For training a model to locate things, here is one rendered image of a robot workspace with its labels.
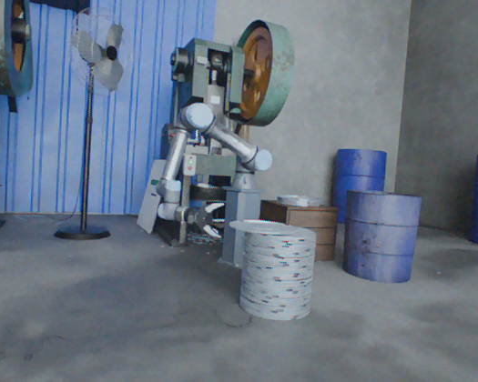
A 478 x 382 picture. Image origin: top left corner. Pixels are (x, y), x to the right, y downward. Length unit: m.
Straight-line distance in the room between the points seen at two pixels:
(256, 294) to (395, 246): 0.95
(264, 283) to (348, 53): 4.18
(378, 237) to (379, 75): 3.71
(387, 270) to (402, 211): 0.33
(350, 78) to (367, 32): 0.70
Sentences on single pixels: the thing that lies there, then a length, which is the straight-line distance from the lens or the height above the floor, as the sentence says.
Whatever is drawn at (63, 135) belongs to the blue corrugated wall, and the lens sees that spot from 3.76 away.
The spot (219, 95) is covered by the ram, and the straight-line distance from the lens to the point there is 2.80.
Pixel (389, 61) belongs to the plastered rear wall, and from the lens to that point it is 5.70.
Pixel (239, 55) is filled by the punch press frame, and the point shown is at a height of 1.41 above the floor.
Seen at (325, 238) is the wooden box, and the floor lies 0.15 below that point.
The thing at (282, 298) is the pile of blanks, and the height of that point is 0.08.
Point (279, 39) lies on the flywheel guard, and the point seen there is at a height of 1.51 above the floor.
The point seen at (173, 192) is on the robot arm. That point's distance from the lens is 1.73.
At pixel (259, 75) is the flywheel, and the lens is 2.97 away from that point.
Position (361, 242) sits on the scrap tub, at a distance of 2.12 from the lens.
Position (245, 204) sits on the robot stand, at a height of 0.37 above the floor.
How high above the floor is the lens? 0.56
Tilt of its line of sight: 3 degrees down
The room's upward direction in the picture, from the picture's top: 4 degrees clockwise
